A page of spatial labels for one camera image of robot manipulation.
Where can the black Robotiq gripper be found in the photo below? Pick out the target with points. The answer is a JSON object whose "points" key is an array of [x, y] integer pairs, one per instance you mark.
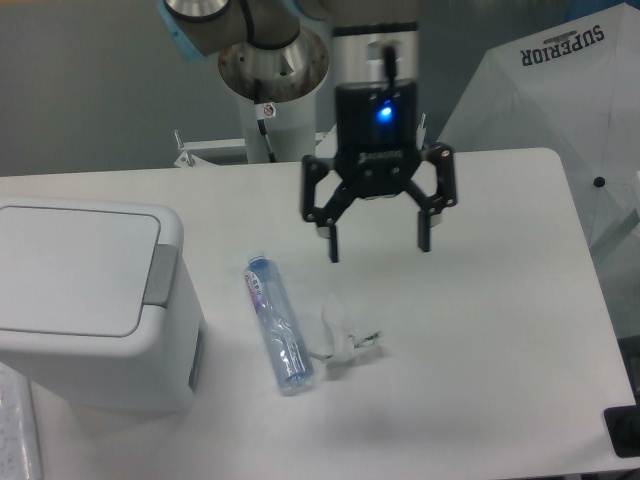
{"points": [[376, 140]]}

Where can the white push-lid trash can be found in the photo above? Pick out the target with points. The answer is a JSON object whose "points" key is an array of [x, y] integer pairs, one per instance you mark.
{"points": [[97, 305]]}

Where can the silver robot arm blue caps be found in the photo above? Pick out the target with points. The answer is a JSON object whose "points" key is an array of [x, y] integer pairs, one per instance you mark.
{"points": [[272, 52]]}

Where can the crumpled white plastic wrapper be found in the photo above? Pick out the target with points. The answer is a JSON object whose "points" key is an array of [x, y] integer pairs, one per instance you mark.
{"points": [[342, 341]]}

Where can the white Superior umbrella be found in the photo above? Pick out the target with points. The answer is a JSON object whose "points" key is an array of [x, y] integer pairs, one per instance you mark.
{"points": [[573, 89]]}

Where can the clear plastic water bottle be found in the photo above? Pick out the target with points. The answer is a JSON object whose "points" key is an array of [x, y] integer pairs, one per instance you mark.
{"points": [[283, 339]]}

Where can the black device at table edge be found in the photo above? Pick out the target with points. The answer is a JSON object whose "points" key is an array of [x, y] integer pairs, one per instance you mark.
{"points": [[623, 427]]}

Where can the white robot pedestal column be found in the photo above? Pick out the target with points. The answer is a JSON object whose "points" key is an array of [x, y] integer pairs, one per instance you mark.
{"points": [[284, 131]]}

